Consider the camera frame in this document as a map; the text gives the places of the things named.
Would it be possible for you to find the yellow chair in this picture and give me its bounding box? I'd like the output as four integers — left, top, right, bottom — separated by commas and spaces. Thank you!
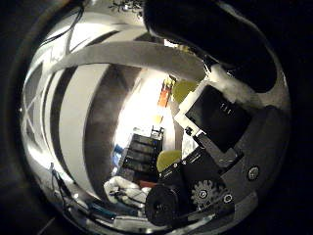
171, 79, 199, 104
156, 149, 183, 173

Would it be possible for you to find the black drawer cabinet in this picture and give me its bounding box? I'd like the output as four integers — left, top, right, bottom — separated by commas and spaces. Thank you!
118, 133, 164, 182

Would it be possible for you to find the blue bin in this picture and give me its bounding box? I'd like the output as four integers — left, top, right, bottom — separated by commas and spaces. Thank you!
112, 145, 125, 167

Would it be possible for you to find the black frame device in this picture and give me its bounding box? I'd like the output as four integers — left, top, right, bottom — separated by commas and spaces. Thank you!
150, 126, 165, 141

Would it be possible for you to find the teal blue cable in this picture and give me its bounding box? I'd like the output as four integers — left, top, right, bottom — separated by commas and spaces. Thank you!
87, 202, 116, 218

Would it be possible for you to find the black hanging cable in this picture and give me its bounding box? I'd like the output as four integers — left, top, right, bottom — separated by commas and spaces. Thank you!
42, 3, 86, 57

